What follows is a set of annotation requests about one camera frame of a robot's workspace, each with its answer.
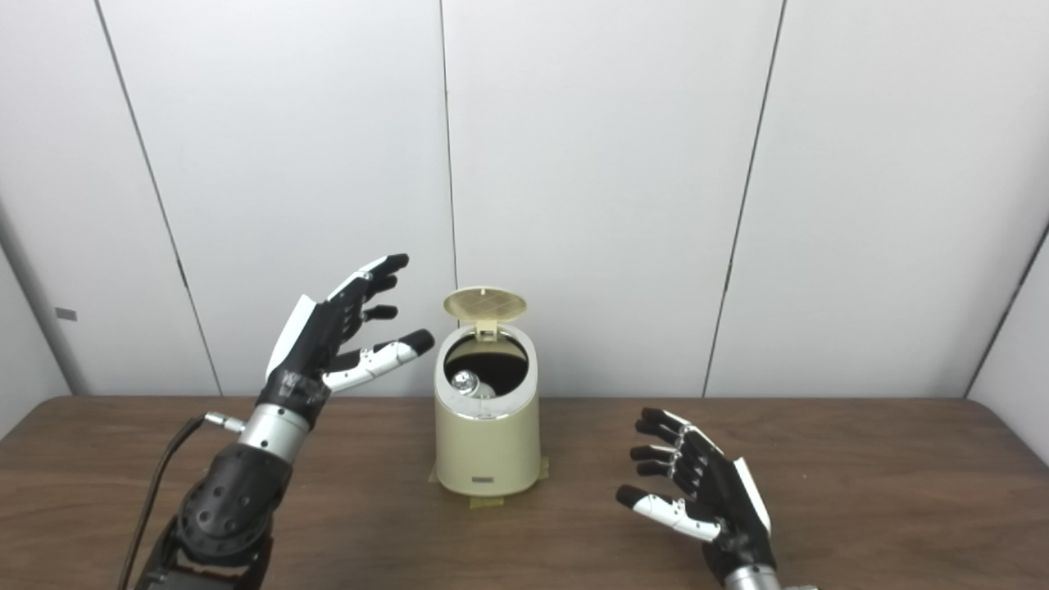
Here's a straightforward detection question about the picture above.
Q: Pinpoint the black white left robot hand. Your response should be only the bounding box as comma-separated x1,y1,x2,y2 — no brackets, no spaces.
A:
257,253,436,423

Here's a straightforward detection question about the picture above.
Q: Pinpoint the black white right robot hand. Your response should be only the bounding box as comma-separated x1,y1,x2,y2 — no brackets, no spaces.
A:
616,407,776,584

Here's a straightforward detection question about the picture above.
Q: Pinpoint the small white plastic bottle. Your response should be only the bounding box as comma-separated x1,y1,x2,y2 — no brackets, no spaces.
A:
449,370,497,400

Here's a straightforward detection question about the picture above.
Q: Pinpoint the cream-colored bin lid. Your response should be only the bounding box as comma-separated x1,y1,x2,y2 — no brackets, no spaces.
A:
443,286,528,341

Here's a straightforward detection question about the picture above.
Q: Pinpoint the cream-colored round bin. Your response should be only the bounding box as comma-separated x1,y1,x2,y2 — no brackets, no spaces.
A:
434,324,542,497

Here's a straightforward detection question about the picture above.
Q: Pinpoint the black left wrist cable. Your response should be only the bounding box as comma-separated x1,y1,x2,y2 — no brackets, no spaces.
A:
117,411,247,590

